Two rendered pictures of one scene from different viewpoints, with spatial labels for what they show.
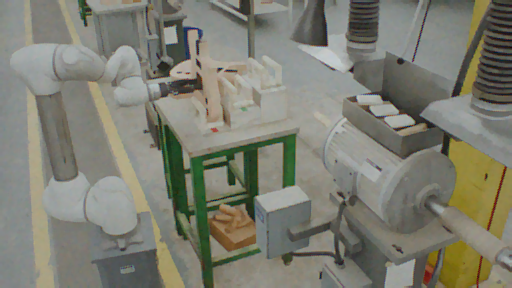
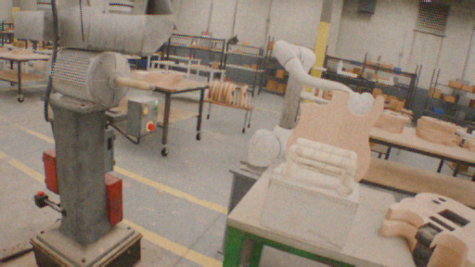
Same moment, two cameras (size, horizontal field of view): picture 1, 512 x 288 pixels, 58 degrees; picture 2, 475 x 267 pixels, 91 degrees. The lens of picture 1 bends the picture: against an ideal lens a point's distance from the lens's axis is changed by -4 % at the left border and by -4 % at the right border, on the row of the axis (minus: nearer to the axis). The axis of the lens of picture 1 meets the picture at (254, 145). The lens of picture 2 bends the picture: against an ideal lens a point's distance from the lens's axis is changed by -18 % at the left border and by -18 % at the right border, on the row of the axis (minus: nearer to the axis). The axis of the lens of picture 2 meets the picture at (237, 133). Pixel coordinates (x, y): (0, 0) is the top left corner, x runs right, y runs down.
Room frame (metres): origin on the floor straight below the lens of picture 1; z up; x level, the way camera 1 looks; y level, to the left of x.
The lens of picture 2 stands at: (2.66, -0.80, 1.45)
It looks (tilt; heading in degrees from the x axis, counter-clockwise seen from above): 17 degrees down; 133
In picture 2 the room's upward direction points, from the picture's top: 9 degrees clockwise
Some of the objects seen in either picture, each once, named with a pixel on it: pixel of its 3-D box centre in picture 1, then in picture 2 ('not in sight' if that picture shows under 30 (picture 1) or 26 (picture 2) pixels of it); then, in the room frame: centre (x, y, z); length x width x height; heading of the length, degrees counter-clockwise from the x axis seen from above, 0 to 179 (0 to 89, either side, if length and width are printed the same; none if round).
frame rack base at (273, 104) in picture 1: (263, 97); (310, 205); (2.32, -0.05, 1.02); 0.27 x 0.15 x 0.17; 23
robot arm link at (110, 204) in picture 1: (112, 202); (263, 146); (1.60, 0.60, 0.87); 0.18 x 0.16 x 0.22; 83
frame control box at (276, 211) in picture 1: (298, 238); (130, 120); (1.21, -0.14, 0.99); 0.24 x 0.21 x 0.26; 24
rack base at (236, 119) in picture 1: (236, 109); not in sight; (2.27, 0.09, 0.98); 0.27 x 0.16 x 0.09; 23
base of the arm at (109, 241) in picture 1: (121, 231); (255, 164); (1.58, 0.58, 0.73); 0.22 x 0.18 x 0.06; 16
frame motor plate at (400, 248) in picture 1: (391, 214); (79, 100); (1.17, -0.42, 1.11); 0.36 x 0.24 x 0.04; 24
